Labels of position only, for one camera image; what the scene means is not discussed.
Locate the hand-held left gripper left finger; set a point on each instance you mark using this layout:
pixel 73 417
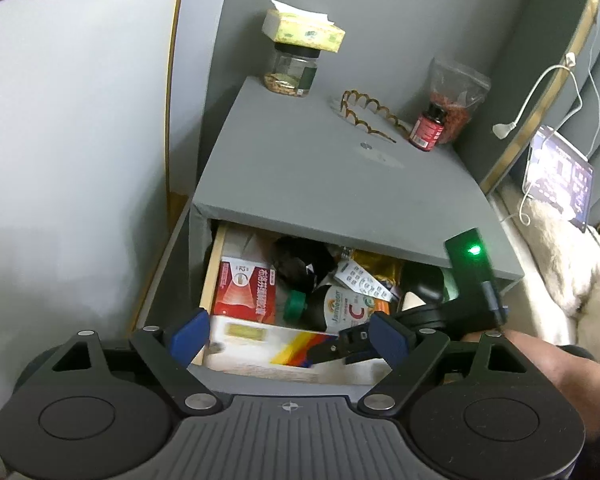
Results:
pixel 187 336

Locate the cream fluffy blanket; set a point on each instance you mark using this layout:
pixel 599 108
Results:
pixel 575 265

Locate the beige and black compact case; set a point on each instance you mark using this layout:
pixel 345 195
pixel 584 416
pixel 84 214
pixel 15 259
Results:
pixel 422 285

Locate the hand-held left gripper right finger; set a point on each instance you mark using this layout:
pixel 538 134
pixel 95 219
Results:
pixel 386 336

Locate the white plush bed cover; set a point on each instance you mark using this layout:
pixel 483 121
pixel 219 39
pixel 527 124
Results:
pixel 535 290

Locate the clear bag of red berries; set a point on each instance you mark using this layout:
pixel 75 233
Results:
pixel 462 95

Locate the tablet with lit screen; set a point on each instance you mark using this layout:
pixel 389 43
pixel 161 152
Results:
pixel 562 180

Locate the wooden nightstand drawer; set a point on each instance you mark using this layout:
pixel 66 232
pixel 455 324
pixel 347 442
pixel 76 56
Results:
pixel 330 374

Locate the white box with coloured stripes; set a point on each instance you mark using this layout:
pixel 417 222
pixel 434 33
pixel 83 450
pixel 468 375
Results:
pixel 250 340

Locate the black pouch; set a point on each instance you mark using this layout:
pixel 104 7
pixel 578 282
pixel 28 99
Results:
pixel 300 262

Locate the shiny foil packet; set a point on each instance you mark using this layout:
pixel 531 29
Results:
pixel 380 265

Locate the dark bottle with red label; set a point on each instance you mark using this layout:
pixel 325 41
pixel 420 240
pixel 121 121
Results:
pixel 426 130

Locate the grey nightstand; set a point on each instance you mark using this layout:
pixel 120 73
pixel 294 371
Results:
pixel 320 180

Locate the yellow-green tissue box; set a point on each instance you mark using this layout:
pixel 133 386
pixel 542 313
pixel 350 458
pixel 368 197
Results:
pixel 300 30

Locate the brown wavy hair comb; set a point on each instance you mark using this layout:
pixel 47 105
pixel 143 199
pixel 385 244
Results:
pixel 367 105

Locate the grey headboard with gold trim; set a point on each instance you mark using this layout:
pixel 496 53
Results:
pixel 545 20

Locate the white pill blister pack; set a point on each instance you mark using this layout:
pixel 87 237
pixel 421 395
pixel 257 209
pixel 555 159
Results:
pixel 362 280

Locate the red medicine box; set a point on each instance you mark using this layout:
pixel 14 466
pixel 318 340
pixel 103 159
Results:
pixel 242 292

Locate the dark vitamin bottle orange label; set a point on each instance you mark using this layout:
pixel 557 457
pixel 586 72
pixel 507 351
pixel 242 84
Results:
pixel 337 310

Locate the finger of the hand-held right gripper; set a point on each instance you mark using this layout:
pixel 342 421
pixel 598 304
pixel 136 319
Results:
pixel 330 354
pixel 355 337

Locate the person's right forearm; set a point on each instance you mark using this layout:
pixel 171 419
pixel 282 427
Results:
pixel 555 365

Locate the glass jar with black lid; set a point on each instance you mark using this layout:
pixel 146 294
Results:
pixel 290 72

